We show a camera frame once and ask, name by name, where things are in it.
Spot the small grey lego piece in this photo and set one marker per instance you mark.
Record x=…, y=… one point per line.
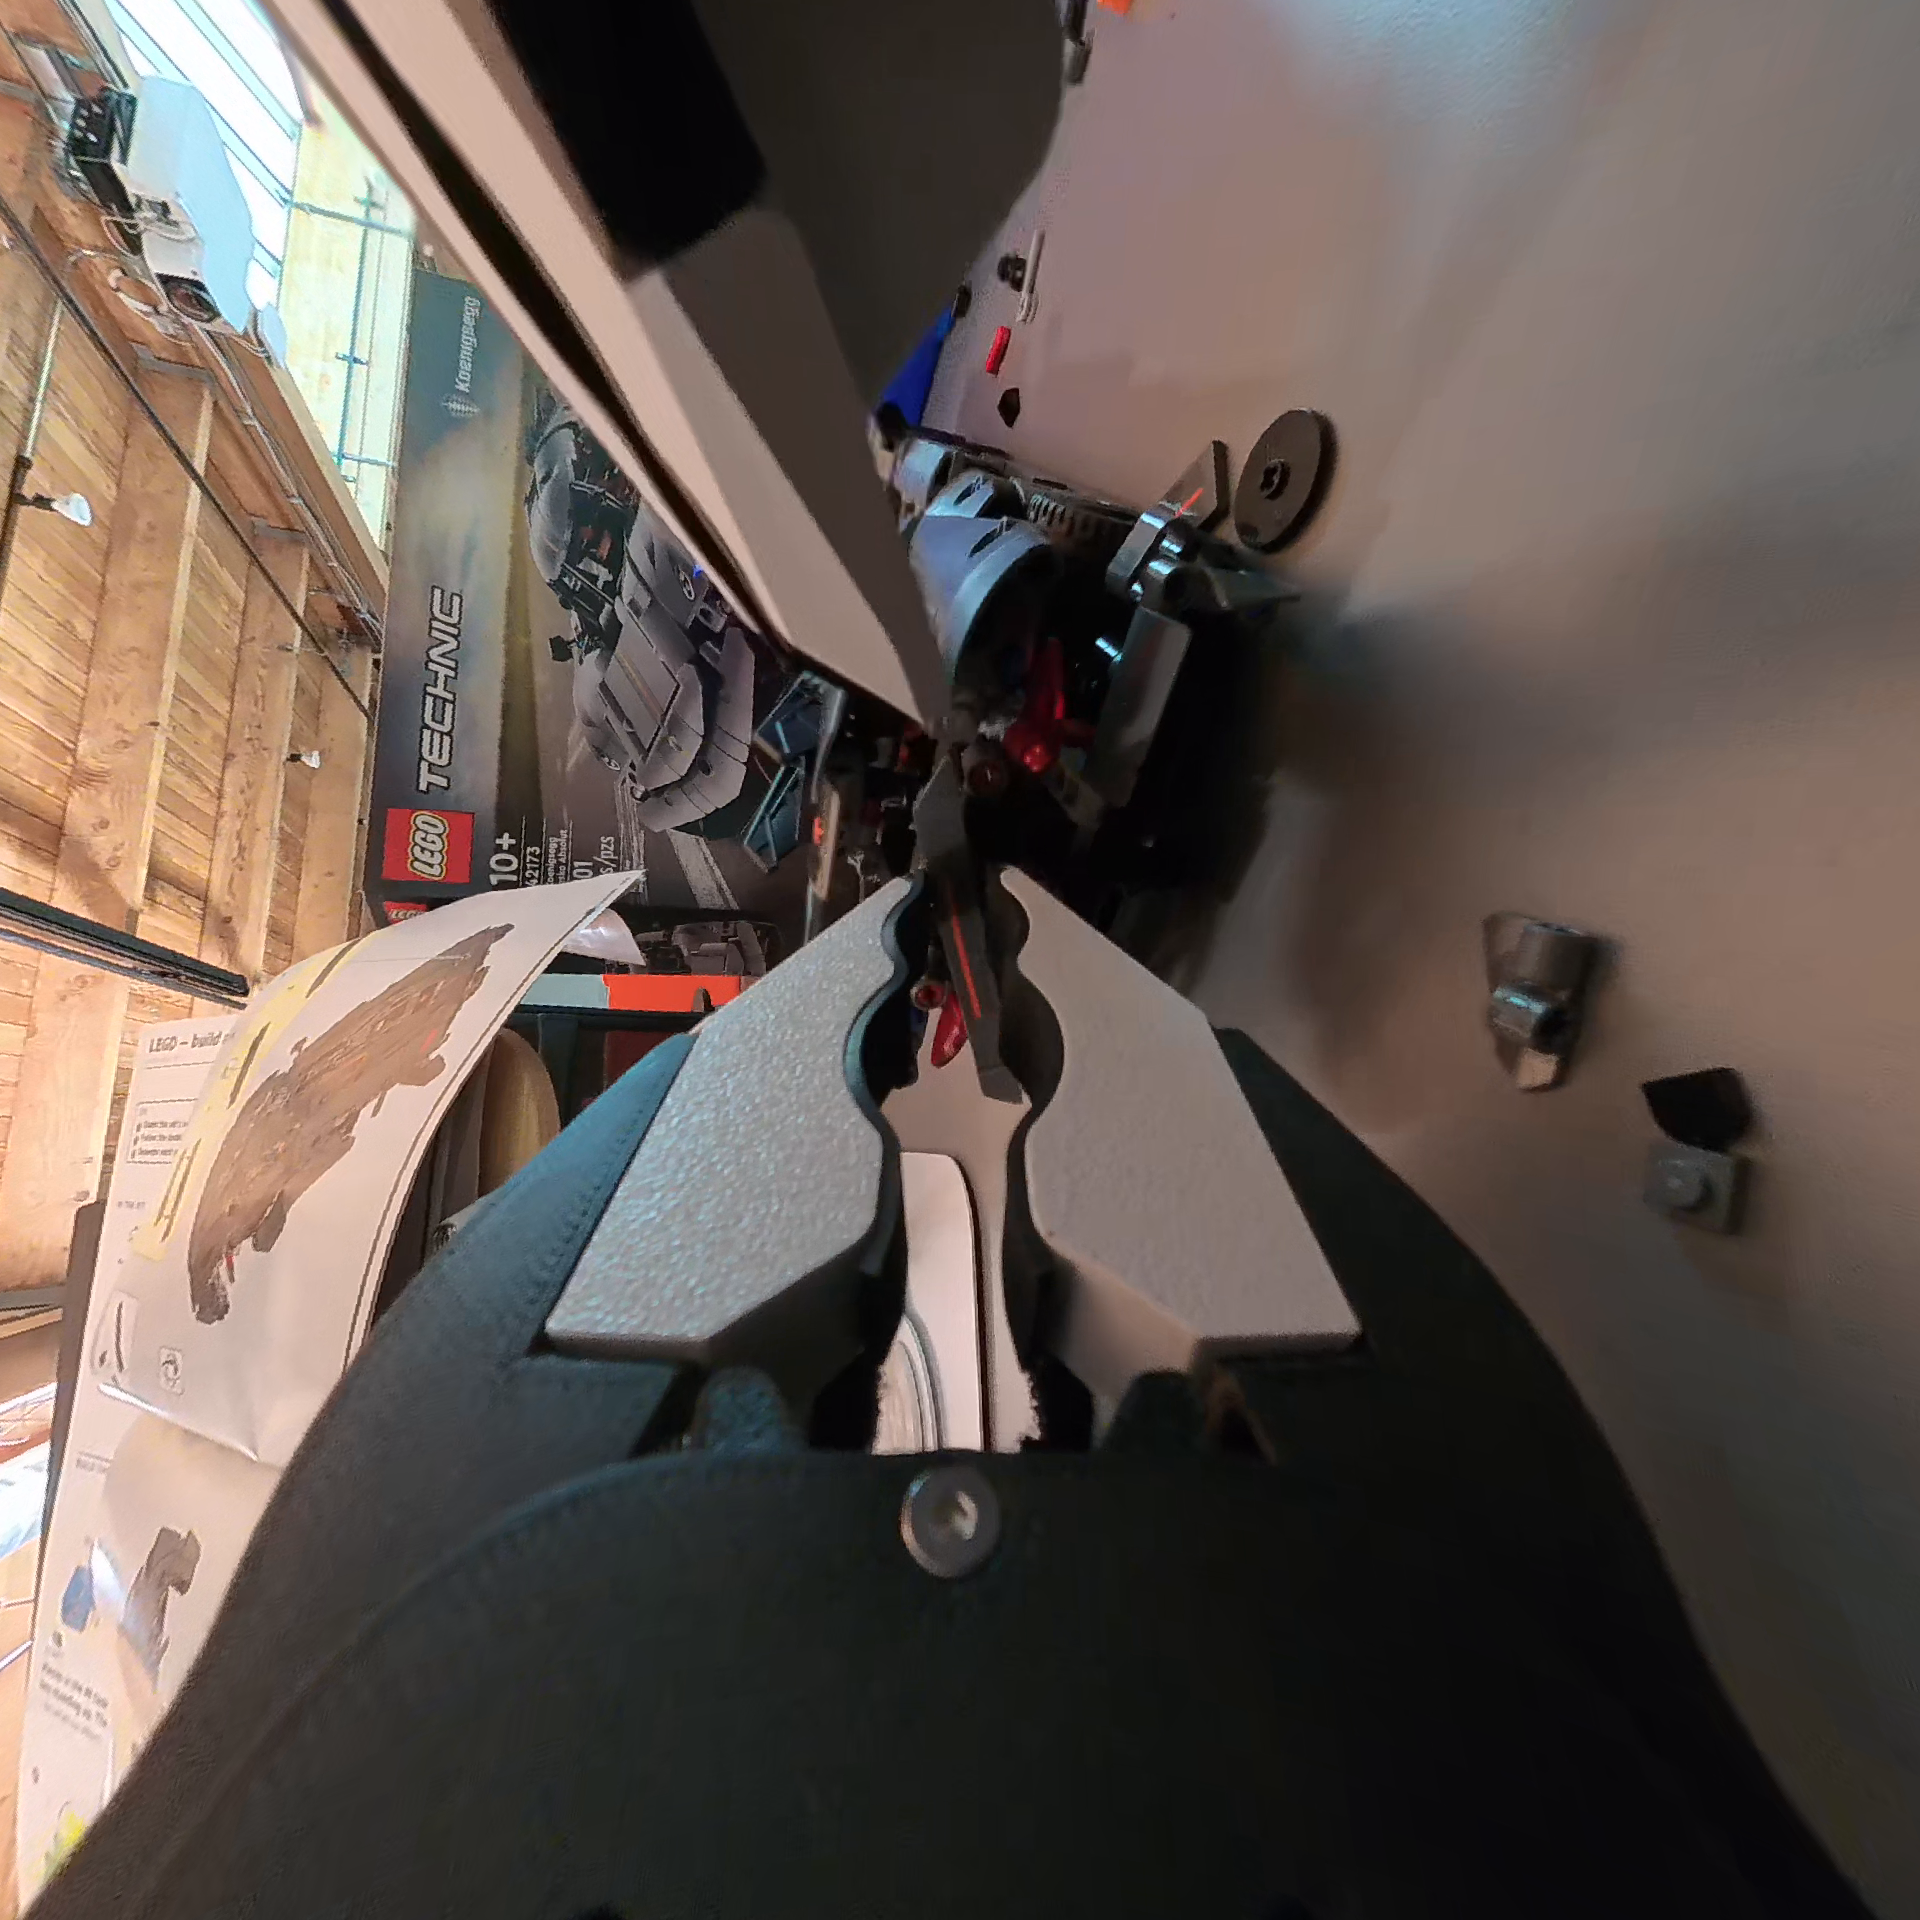
x=1542, y=982

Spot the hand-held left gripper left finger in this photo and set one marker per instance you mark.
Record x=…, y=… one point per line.
x=720, y=1201

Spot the blue plastic bin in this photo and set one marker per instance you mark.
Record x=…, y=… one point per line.
x=919, y=375

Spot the lego instruction booklet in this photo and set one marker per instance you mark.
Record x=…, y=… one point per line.
x=300, y=1171

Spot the white wall-mounted device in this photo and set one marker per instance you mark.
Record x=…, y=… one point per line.
x=188, y=195

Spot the dark round lego disc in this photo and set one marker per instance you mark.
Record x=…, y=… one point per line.
x=1286, y=481

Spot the grey lego car model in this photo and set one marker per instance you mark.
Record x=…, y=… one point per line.
x=1081, y=630

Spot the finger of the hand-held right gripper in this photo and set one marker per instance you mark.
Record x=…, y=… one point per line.
x=494, y=180
x=811, y=495

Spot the small dark grey lego plate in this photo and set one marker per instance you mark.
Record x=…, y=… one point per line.
x=1694, y=1171

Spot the dark lego set box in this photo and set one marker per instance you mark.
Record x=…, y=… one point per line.
x=480, y=675

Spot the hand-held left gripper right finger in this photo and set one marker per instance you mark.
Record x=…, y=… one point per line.
x=1185, y=1201

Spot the orange plastic part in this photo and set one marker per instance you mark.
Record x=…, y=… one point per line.
x=675, y=993

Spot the white desk stand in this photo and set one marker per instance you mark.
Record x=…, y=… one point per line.
x=939, y=1274

